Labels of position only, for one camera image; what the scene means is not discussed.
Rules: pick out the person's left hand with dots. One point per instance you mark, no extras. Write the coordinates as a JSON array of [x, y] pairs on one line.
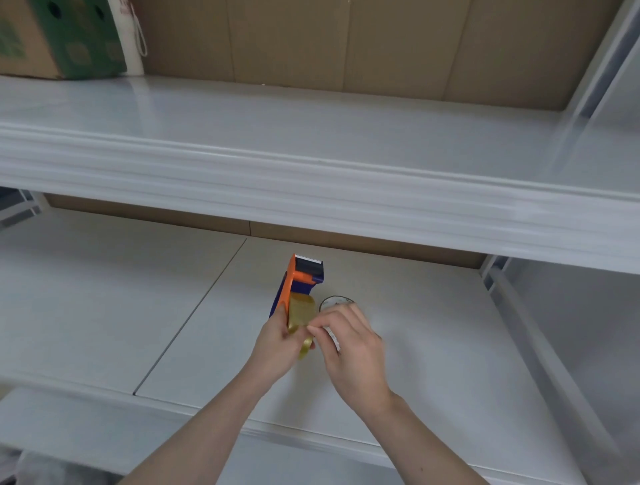
[[272, 352]]

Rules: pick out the person's right hand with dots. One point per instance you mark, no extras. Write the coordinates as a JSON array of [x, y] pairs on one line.
[[357, 359]]

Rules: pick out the person's right middle finger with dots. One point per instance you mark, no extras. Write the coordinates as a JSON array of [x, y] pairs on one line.
[[342, 314]]

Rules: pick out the person's right thumb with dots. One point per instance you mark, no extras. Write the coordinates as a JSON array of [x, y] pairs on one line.
[[326, 342]]

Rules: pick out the person's left thumb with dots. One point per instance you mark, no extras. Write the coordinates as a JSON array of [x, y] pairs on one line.
[[283, 322]]

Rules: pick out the yellowish packing tape roll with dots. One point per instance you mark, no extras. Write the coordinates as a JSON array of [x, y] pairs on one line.
[[301, 310]]

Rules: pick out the orange and blue tape dispenser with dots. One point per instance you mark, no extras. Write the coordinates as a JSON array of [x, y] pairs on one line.
[[299, 277]]

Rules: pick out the person's right forearm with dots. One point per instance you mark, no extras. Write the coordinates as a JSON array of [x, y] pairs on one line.
[[422, 444]]

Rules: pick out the person's left forearm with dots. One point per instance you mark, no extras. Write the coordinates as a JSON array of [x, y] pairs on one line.
[[200, 434]]

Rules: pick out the clear tape roll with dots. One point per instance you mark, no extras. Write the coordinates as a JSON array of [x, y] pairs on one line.
[[334, 301]]

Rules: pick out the brown cardboard back panel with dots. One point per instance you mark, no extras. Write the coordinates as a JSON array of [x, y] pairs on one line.
[[280, 235], [390, 45]]

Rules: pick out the white metal shelf rack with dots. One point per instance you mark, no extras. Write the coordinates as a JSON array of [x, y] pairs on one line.
[[300, 165]]

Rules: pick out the brown and green cardboard box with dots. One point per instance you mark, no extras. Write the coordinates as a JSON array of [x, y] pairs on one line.
[[55, 37]]

